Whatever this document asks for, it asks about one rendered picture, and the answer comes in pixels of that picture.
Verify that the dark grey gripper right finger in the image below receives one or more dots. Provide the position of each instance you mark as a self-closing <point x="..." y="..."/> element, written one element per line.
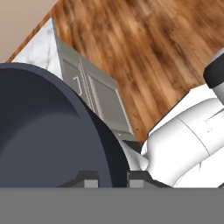
<point x="140" y="180"/>

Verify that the dark blue-grey pot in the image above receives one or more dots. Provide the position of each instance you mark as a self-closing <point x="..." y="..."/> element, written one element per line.
<point x="43" y="131"/>

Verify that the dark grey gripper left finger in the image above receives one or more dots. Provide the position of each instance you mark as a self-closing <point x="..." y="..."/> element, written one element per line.
<point x="87" y="179"/>

